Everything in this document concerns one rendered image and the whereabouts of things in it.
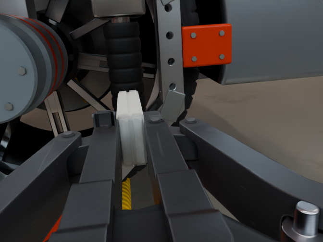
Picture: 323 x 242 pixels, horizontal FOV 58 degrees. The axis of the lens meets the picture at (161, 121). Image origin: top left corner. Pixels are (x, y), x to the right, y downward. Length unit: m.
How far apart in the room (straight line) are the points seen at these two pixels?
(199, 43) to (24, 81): 0.29
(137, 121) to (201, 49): 0.38
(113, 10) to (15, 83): 0.16
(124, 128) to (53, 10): 0.49
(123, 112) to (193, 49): 0.37
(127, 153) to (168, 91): 0.37
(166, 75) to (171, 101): 0.05
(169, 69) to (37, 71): 0.23
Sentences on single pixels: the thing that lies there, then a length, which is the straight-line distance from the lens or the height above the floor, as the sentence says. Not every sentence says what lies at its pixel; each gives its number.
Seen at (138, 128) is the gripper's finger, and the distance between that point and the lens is 0.16.
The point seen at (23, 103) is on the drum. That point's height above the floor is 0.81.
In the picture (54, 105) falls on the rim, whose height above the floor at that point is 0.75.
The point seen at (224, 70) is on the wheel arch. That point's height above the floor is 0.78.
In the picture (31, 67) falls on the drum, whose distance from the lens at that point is 0.38.
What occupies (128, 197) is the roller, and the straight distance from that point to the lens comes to 0.69.
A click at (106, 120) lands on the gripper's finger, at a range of 0.15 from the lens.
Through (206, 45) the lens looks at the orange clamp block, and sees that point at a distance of 0.53.
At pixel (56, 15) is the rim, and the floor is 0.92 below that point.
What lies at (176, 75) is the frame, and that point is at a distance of 0.53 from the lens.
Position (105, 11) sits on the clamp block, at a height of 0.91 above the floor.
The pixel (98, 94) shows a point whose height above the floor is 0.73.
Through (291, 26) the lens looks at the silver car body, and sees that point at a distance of 0.77.
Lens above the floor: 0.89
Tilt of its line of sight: 18 degrees down
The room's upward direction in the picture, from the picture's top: 4 degrees counter-clockwise
